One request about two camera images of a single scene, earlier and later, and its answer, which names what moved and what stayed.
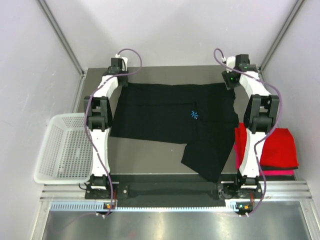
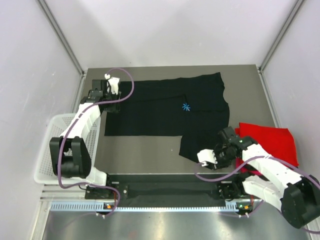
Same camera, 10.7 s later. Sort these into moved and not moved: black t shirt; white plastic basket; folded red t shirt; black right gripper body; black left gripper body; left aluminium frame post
Moved: black t shirt; black left gripper body; black right gripper body
Not moved: folded red t shirt; left aluminium frame post; white plastic basket
